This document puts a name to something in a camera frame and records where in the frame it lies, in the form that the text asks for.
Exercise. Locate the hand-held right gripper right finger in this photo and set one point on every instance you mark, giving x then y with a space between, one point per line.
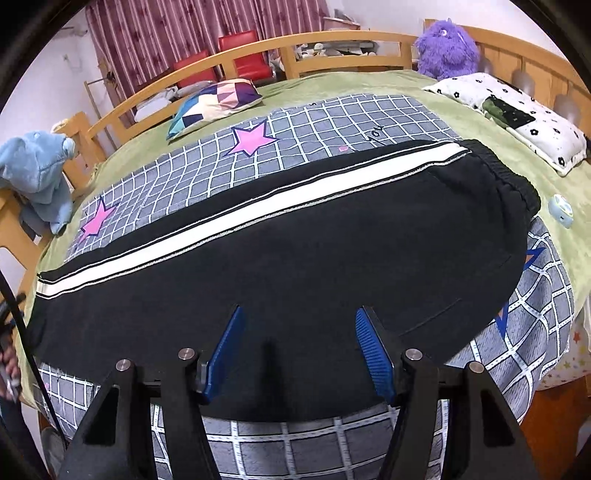
374 355

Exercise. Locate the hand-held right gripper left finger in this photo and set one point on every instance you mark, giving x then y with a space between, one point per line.
226 355

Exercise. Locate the black pants with white stripe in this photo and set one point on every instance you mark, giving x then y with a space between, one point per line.
300 258

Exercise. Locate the person's left hand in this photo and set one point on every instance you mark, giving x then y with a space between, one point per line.
8 369

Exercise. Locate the light blue towel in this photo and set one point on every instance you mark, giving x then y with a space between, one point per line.
37 166

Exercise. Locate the grey grid blanket with stars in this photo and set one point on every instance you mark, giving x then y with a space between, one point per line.
184 161

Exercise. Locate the star-print yellow sheet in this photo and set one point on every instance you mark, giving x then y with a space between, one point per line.
575 355

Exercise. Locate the wooden rack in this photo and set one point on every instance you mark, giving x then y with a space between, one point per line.
94 108

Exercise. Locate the small round light-blue toy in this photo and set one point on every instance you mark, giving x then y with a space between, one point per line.
561 210

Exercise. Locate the geometric patterned pillow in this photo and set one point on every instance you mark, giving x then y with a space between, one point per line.
207 106

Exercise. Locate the green bed sheet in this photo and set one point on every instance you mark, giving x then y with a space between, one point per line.
383 83

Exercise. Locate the dark green cloth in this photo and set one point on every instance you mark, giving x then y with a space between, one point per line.
508 113

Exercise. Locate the white flower-print pillow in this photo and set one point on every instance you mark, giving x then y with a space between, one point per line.
466 90

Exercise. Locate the red chair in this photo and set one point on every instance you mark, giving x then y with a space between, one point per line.
244 53
196 67

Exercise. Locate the pile of household clutter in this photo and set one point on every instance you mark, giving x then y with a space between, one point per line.
337 48

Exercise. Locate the purple plush toy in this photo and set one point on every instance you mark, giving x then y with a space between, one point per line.
445 46

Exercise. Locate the maroon patterned curtain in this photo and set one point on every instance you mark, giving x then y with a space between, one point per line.
184 27

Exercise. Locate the wooden bed frame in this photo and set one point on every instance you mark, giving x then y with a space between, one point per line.
318 41

